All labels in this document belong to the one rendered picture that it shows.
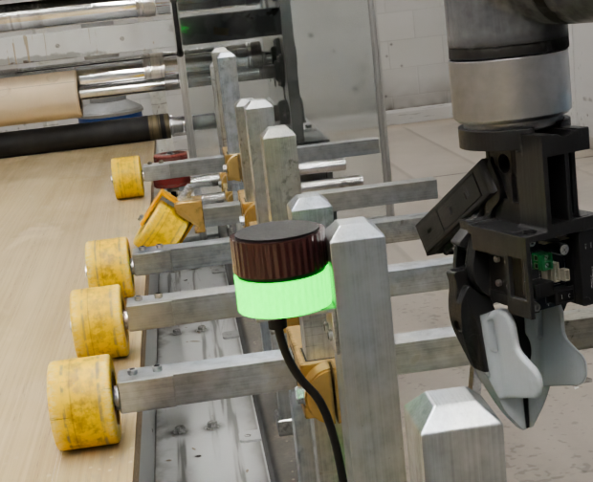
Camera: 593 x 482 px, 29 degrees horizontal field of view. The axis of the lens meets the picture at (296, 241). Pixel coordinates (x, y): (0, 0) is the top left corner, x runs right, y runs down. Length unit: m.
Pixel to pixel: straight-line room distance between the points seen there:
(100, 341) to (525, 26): 0.69
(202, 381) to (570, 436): 2.29
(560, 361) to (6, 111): 2.38
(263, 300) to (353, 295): 0.06
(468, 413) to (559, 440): 2.75
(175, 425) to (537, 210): 1.21
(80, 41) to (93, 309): 1.80
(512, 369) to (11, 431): 0.54
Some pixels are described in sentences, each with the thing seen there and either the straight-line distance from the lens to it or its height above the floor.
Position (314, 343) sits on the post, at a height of 0.99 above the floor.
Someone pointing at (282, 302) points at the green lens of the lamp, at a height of 1.10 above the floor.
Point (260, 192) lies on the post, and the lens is 1.46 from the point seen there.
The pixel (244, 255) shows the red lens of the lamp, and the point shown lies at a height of 1.13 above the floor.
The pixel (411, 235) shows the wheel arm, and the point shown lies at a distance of 1.55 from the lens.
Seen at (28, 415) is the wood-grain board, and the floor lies 0.90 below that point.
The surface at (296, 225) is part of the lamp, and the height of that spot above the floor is 1.14.
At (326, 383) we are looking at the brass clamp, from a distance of 0.97.
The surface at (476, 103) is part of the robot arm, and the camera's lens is 0.72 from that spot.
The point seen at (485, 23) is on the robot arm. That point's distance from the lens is 0.72.
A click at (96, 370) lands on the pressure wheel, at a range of 1.03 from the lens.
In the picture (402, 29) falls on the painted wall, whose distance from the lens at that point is 9.49.
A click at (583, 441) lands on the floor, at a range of 3.23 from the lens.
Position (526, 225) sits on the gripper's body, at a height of 1.13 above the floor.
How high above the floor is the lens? 1.29
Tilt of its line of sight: 13 degrees down
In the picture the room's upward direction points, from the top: 6 degrees counter-clockwise
